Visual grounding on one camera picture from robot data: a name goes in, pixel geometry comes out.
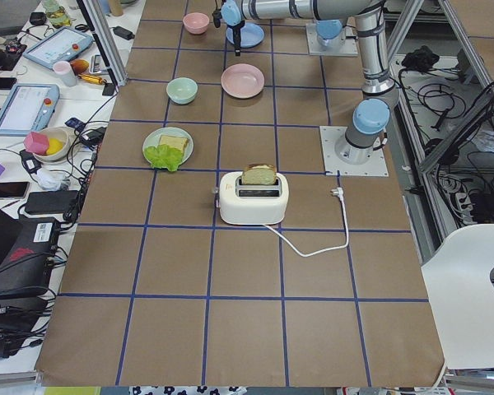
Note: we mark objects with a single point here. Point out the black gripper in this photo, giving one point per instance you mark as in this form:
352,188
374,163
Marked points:
235,34

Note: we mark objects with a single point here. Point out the blue plate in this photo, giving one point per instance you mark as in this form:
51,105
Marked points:
251,35

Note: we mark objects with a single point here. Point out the pink plate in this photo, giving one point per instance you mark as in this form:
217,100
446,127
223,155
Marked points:
242,77

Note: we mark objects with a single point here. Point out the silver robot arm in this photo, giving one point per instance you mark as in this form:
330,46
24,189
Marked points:
372,114
235,13

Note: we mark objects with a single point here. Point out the pink bowl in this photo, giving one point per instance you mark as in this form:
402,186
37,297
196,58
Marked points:
196,23

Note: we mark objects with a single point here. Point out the white plate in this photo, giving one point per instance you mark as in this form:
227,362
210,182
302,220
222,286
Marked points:
243,95

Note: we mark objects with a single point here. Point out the green bowl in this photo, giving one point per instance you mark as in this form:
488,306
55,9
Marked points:
182,90

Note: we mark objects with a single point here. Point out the bread slice on plate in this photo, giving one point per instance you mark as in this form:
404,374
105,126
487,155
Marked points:
172,145

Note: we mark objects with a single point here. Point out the black power adapter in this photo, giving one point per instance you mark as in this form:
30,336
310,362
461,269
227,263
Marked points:
123,33

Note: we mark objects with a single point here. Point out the green plate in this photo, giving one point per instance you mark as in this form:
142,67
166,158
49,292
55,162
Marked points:
154,137

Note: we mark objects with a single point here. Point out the bread slice in toaster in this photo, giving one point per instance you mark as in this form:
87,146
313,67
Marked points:
259,174

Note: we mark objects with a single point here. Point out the green lettuce leaf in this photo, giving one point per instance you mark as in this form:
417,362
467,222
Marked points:
164,157

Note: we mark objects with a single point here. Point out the orange metal cylinder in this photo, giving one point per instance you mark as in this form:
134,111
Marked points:
92,79

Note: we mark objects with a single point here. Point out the white toaster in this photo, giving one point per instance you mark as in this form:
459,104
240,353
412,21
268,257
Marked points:
243,204

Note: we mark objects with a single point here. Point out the far teach pendant tablet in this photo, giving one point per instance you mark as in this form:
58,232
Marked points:
64,44

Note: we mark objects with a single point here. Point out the teach pendant tablet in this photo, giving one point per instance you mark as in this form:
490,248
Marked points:
28,108
64,44

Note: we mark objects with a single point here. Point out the pink cup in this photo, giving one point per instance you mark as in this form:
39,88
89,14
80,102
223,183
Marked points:
65,73

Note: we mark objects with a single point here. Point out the beige bowl with fruit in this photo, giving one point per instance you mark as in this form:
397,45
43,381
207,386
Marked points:
64,134

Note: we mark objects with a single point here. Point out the yellow fruit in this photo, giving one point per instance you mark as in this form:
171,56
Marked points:
54,146

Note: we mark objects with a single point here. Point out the pink cube block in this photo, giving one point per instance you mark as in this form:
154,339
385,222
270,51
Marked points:
36,143

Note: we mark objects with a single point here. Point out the near teach pendant tablet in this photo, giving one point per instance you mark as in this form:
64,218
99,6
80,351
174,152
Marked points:
28,108

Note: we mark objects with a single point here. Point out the smartphone on desk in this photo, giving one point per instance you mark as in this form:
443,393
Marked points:
14,190

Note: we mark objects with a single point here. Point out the black laptop computer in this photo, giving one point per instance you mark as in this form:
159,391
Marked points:
28,254

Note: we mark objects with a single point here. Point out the white chair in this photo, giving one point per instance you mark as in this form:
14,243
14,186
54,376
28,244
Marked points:
461,296

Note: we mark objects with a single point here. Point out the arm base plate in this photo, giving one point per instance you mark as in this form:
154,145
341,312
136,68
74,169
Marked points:
344,45
340,158

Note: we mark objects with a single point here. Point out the aluminium frame post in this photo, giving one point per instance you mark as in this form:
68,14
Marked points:
103,37

